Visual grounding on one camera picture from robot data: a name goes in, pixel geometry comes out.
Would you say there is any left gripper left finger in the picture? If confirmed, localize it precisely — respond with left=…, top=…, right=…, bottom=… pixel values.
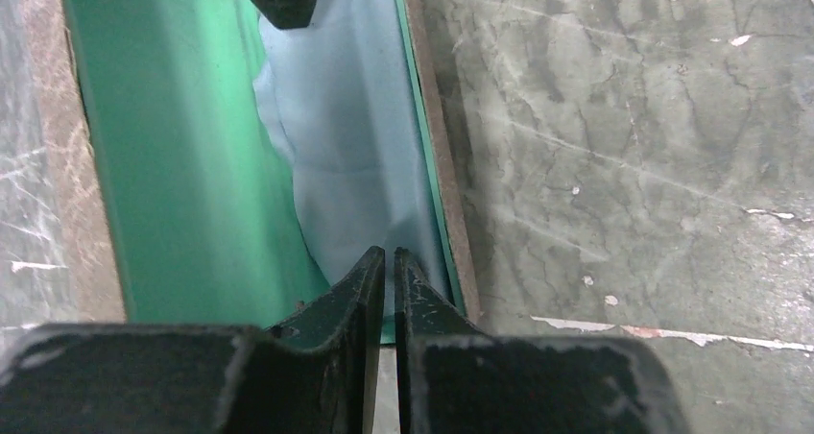
left=1, top=247, right=385, bottom=433

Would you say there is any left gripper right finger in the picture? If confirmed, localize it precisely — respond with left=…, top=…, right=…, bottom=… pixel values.
left=394, top=248, right=690, bottom=433

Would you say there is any light blue cleaning cloth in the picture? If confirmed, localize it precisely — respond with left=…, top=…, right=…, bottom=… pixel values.
left=253, top=0, right=450, bottom=295

